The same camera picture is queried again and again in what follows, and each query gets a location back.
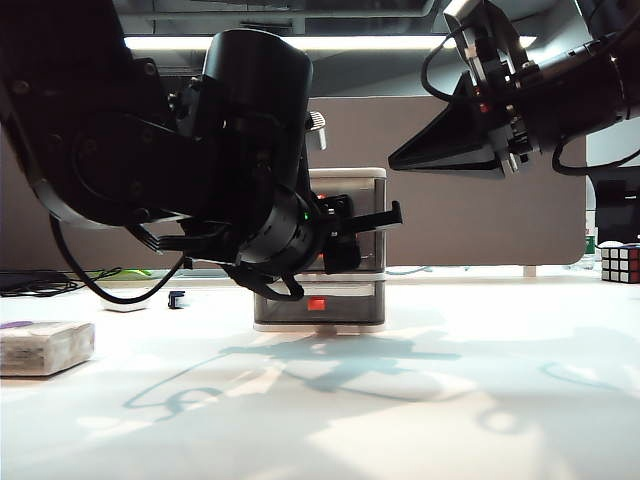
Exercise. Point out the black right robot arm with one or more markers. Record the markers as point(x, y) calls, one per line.
point(590, 90)

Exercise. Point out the white partition foot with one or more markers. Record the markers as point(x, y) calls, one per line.
point(529, 271)

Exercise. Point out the white earbuds case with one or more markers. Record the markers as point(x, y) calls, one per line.
point(125, 309)

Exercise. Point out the pack of napkins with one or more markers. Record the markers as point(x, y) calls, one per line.
point(45, 350)

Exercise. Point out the long ceiling light strip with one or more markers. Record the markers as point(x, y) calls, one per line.
point(360, 42)

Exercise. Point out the black monitor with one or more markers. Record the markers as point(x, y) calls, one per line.
point(617, 210)

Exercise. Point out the brown desk partition panel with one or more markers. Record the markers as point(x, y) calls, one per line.
point(450, 225)

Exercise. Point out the small black blue clip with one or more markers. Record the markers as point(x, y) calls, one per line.
point(175, 301)

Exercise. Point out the clear plastic bottle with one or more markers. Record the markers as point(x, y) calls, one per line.
point(590, 235)

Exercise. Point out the white drawer cabinet frame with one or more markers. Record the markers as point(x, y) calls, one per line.
point(350, 174)

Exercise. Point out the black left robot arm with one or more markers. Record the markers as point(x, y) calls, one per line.
point(150, 125)

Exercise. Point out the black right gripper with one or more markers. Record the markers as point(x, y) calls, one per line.
point(512, 110)

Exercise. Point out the Rubik's cube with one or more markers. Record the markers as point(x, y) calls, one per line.
point(622, 264)

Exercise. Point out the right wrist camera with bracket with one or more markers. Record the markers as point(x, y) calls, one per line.
point(480, 30)

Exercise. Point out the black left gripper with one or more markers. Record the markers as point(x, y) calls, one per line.
point(336, 210)

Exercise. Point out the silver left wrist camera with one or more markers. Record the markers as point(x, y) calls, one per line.
point(317, 131)

